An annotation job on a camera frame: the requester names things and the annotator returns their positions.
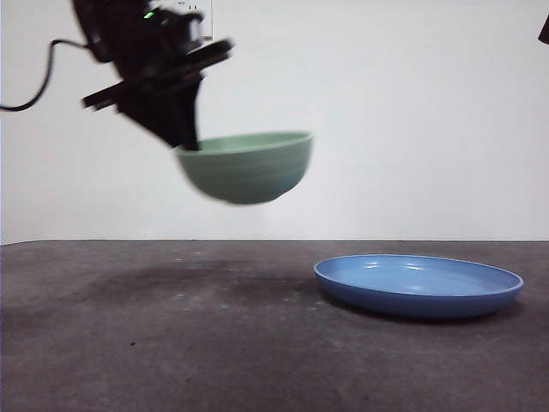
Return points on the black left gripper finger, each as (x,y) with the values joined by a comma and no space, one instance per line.
(158,120)
(195,120)

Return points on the blue plate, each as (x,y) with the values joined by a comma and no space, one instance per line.
(407,300)

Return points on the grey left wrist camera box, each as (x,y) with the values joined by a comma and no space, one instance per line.
(193,28)

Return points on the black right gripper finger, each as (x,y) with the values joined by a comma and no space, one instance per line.
(545,33)

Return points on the green ribbed bowl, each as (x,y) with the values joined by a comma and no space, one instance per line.
(249,171)

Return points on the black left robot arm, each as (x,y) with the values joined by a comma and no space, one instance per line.
(111,30)

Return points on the white wall socket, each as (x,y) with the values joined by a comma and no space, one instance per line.
(207,13)

